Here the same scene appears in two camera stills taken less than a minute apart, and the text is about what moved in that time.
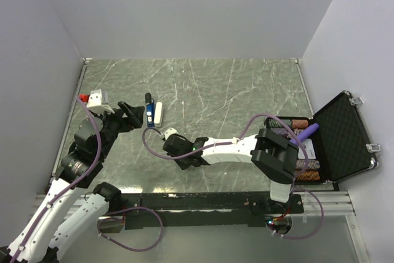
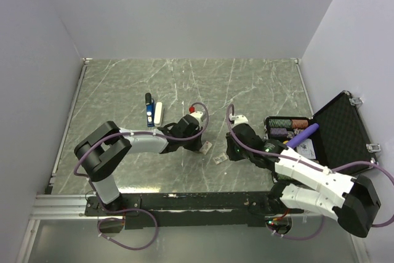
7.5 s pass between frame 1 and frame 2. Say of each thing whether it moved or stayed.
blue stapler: stayed
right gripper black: moved
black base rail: stayed
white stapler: stayed
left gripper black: moved
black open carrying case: stayed
